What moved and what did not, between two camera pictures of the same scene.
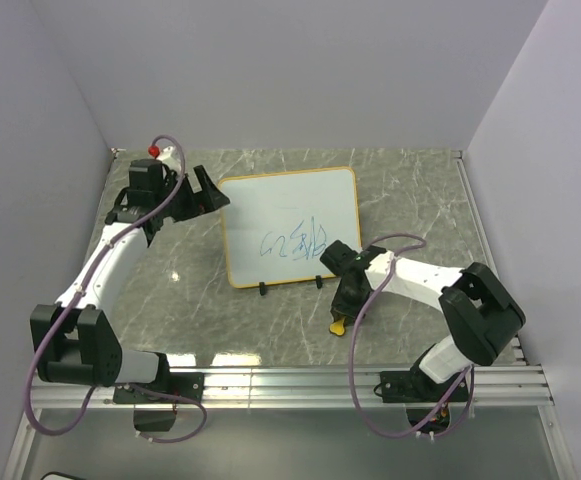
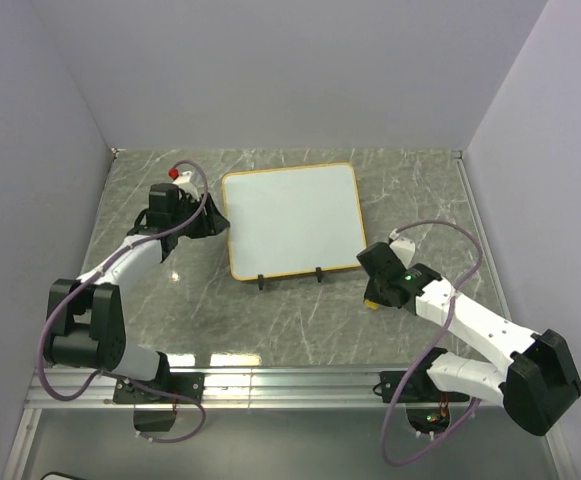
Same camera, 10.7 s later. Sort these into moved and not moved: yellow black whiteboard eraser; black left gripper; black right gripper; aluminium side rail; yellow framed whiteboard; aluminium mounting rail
Moved: yellow black whiteboard eraser; black left gripper; black right gripper
Not moved: yellow framed whiteboard; aluminium side rail; aluminium mounting rail
